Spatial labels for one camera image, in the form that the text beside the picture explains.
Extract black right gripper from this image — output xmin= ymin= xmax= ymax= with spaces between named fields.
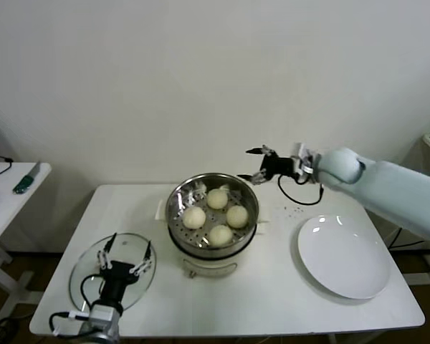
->
xmin=236 ymin=145 xmax=297 ymax=186

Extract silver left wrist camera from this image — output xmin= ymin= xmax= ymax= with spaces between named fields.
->
xmin=89 ymin=305 xmax=117 ymax=325

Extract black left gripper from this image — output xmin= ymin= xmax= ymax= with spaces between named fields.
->
xmin=96 ymin=232 xmax=153 ymax=306

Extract green handled knife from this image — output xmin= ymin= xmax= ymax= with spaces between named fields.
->
xmin=13 ymin=161 xmax=42 ymax=195

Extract round glass pot lid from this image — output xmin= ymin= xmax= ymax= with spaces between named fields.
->
xmin=68 ymin=232 xmax=158 ymax=319

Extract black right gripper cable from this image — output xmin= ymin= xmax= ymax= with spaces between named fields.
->
xmin=277 ymin=174 xmax=325 ymax=207

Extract white side table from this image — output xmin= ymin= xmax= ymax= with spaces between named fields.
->
xmin=0 ymin=162 xmax=53 ymax=320

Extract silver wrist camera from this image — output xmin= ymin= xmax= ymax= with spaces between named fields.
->
xmin=89 ymin=305 xmax=117 ymax=325
xmin=292 ymin=142 xmax=316 ymax=168

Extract white round plate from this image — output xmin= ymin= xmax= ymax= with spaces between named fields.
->
xmin=296 ymin=214 xmax=392 ymax=301

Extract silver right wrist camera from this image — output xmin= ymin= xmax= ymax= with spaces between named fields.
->
xmin=292 ymin=142 xmax=316 ymax=168

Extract black floor cables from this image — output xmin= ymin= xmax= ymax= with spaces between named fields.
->
xmin=0 ymin=315 xmax=19 ymax=340

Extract white power cable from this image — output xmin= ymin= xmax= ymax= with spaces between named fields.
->
xmin=383 ymin=225 xmax=401 ymax=244

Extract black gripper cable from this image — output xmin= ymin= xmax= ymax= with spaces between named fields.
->
xmin=49 ymin=274 xmax=105 ymax=338
xmin=277 ymin=174 xmax=325 ymax=207

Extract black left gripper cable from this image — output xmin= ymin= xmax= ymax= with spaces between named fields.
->
xmin=49 ymin=274 xmax=105 ymax=338

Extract steel steamer pot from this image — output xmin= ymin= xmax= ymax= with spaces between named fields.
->
xmin=154 ymin=199 xmax=272 ymax=280

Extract white steamed baozi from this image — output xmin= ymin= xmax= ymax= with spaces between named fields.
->
xmin=208 ymin=224 xmax=234 ymax=248
xmin=206 ymin=188 xmax=229 ymax=210
xmin=225 ymin=205 xmax=250 ymax=229
xmin=182 ymin=206 xmax=206 ymax=230

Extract stainless steel steamer basket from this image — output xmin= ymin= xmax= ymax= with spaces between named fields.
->
xmin=164 ymin=173 xmax=259 ymax=259

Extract thin black cable loop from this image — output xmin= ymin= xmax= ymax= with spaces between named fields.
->
xmin=0 ymin=150 xmax=14 ymax=178

